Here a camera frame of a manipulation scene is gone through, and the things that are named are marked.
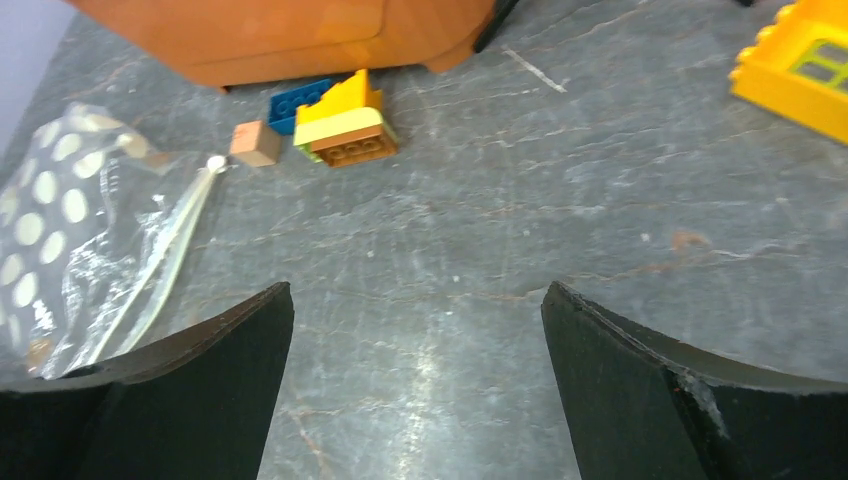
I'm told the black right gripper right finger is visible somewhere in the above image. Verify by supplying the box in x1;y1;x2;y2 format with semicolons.
541;282;847;479

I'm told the orange plastic basket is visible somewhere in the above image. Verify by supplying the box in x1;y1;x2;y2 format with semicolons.
73;0;495;88

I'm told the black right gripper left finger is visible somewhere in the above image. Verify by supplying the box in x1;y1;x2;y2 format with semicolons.
1;282;294;479

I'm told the yellow window toy brick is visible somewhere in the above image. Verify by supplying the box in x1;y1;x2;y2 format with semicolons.
728;0;847;144

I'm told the yellow green brown brick stack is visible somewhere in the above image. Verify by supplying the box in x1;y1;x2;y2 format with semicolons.
293;69;399;168

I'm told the blue toy brick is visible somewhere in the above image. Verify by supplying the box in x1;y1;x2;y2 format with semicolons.
267;79;335;136

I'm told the black microphone tripod stand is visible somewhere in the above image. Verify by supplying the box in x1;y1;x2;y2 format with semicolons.
473;0;519;54

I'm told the small tan wooden cube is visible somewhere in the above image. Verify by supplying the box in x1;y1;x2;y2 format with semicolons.
229;120;283;167

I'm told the polka dot zip top bag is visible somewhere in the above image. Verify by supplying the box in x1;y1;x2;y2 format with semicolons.
1;102;229;382

